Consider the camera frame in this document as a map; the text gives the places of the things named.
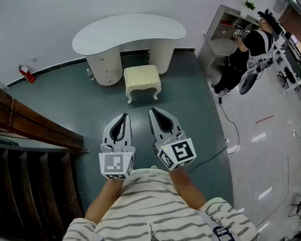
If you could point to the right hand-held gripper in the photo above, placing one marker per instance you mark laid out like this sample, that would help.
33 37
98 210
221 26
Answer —
180 153

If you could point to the small clear bottle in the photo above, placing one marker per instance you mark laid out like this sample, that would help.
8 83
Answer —
90 74

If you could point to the white power strip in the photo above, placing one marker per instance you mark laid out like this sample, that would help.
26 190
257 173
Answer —
232 149

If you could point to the dark wooden bed frame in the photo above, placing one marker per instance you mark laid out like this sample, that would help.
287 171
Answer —
20 159

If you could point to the white wall socket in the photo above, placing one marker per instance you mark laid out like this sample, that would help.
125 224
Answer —
34 58

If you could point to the person's left forearm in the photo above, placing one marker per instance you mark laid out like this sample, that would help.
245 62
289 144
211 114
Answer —
104 199

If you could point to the black office chair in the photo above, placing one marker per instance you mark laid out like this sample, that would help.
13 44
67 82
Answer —
287 75

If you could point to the grey wooden shelf unit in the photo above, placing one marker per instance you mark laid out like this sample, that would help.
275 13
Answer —
219 46

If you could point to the potted green plant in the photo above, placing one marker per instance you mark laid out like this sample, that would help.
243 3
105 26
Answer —
248 6

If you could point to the red floor tape strip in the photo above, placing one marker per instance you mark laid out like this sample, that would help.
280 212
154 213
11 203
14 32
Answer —
264 119

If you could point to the person's right forearm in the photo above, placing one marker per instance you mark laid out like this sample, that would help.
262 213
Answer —
186 189

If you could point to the person's striped cream shirt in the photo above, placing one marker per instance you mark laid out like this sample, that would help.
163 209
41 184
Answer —
150 210

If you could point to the cream cushioned stool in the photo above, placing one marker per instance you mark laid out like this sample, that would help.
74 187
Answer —
140 76

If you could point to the white curved vanity desk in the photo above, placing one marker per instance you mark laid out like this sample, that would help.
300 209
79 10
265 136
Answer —
128 32

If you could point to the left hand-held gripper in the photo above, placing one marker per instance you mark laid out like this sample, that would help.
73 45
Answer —
114 163

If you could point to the red fire extinguisher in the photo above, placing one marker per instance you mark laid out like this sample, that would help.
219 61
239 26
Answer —
27 74

